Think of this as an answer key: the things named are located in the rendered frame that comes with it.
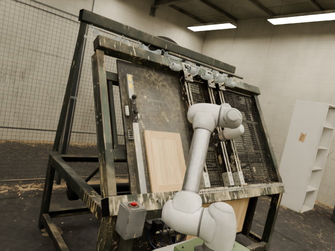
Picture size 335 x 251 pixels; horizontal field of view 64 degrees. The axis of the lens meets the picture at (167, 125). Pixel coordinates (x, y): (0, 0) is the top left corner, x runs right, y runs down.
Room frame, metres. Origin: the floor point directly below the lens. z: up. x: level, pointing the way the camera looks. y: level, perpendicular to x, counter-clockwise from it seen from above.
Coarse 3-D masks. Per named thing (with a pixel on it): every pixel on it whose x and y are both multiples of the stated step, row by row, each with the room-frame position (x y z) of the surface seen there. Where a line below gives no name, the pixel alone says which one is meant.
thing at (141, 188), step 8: (128, 80) 2.14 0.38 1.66; (128, 88) 2.10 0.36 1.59; (128, 96) 2.09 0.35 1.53; (128, 104) 2.07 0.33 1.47; (136, 128) 1.98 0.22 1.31; (136, 136) 1.95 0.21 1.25; (136, 144) 1.92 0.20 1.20; (136, 152) 1.89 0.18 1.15; (136, 160) 1.87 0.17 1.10; (136, 168) 1.86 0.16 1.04; (136, 176) 1.84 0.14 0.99; (144, 176) 1.85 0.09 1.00; (144, 184) 1.82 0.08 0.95; (144, 192) 1.79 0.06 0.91
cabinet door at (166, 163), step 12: (144, 132) 2.05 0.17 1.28; (156, 132) 2.12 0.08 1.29; (168, 132) 2.21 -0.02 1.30; (156, 144) 2.07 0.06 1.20; (168, 144) 2.16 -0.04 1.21; (180, 144) 2.24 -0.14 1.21; (156, 156) 2.02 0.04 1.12; (168, 156) 2.10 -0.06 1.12; (180, 156) 2.18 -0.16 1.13; (156, 168) 1.97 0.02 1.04; (168, 168) 2.05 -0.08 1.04; (180, 168) 2.13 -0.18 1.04; (156, 180) 1.92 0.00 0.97; (168, 180) 2.00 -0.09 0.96; (180, 180) 2.08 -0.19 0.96; (156, 192) 1.88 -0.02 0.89
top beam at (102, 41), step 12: (96, 48) 2.06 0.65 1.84; (108, 48) 2.08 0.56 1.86; (120, 48) 2.15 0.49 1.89; (132, 48) 2.24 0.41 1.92; (132, 60) 2.27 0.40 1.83; (144, 60) 2.30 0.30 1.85; (156, 60) 2.37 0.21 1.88; (168, 60) 2.48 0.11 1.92; (168, 72) 2.55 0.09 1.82; (180, 72) 2.59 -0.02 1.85; (204, 72) 2.79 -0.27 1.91; (216, 84) 2.95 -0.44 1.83; (240, 84) 3.18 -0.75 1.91
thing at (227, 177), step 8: (208, 80) 2.76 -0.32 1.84; (216, 80) 2.72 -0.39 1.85; (208, 88) 2.77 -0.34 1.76; (208, 96) 2.74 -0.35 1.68; (216, 128) 2.59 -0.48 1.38; (224, 144) 2.55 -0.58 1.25; (224, 152) 2.52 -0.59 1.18; (224, 160) 2.45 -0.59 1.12; (224, 168) 2.44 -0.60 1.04; (224, 176) 2.42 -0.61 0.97; (232, 176) 2.42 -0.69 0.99; (224, 184) 2.40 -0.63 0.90; (232, 184) 2.38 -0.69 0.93
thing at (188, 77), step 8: (184, 72) 2.55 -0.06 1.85; (184, 80) 2.56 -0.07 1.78; (192, 80) 2.58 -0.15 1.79; (184, 88) 2.54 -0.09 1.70; (184, 96) 2.52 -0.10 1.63; (184, 104) 2.50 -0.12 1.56; (192, 104) 2.49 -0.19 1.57; (192, 128) 2.37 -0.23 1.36; (192, 136) 2.36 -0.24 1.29; (208, 184) 2.18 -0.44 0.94
